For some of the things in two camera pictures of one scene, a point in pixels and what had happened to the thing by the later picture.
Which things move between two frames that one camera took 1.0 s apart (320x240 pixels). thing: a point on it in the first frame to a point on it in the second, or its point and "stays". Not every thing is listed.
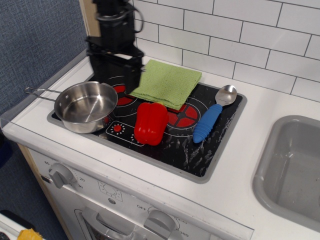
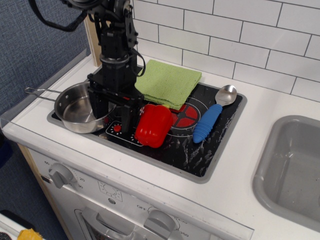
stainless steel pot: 83,107 stays
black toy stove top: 179,155 stays
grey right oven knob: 160,223 stays
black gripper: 117,37 to 115,83
